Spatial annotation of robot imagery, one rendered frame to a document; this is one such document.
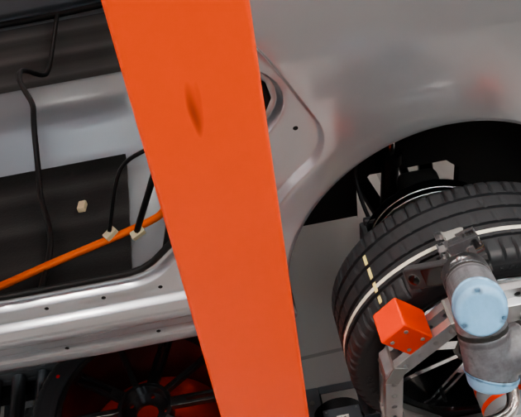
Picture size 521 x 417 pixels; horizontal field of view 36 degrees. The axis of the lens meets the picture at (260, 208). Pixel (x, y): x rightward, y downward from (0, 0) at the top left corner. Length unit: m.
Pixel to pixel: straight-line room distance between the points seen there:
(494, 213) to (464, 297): 0.44
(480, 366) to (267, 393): 0.37
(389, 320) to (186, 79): 0.88
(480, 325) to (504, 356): 0.08
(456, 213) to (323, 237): 1.61
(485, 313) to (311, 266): 1.91
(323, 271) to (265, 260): 2.06
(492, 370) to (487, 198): 0.49
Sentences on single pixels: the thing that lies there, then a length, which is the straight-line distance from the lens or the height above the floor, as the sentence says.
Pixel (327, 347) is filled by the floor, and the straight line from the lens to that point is 3.02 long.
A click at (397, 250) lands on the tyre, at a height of 1.12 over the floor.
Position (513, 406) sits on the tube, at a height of 1.01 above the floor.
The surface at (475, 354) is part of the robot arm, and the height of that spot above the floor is 1.26.
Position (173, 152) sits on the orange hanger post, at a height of 1.80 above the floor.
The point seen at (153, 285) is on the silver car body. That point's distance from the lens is 2.03.
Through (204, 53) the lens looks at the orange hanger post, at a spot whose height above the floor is 1.94.
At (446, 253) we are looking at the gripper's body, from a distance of 1.61.
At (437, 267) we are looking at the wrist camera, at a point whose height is 1.25.
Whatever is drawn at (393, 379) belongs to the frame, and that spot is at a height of 0.94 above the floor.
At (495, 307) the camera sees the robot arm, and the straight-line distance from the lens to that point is 1.42.
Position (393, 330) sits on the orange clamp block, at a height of 1.11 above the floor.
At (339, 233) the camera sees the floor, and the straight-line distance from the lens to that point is 3.38.
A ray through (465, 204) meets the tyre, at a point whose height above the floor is 1.18.
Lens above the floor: 2.46
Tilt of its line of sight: 44 degrees down
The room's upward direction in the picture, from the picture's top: 9 degrees counter-clockwise
